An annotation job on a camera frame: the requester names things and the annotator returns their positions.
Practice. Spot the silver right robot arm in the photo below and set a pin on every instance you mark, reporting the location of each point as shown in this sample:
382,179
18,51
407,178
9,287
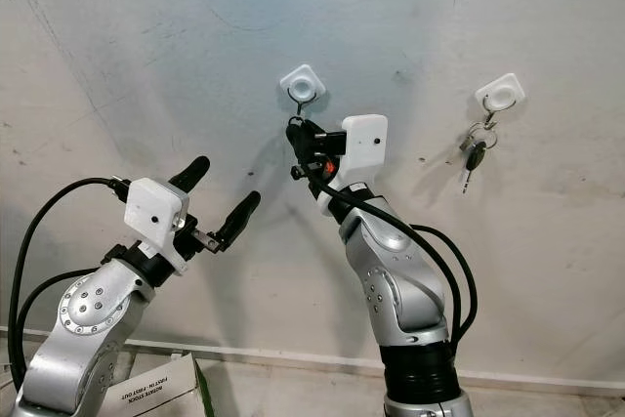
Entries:
395,280

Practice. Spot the keys with black fob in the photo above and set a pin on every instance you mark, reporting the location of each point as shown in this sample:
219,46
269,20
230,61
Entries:
476,153

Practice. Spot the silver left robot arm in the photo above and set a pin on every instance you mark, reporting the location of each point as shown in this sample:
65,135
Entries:
93,314

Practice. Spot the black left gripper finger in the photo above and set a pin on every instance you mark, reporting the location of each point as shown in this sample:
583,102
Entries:
242,217
193,173

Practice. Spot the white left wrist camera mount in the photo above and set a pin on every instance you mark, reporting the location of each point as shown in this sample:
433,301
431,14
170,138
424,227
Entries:
154,212

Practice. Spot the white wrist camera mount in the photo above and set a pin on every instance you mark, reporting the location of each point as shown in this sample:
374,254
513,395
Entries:
363,144
154,212

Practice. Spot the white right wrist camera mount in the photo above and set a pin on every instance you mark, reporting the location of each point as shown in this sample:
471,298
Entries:
363,144

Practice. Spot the green and white cardboard box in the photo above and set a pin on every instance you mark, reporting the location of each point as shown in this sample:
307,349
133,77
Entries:
156,388

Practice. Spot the white square wall hook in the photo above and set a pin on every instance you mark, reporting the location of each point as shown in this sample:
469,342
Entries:
302,78
500,95

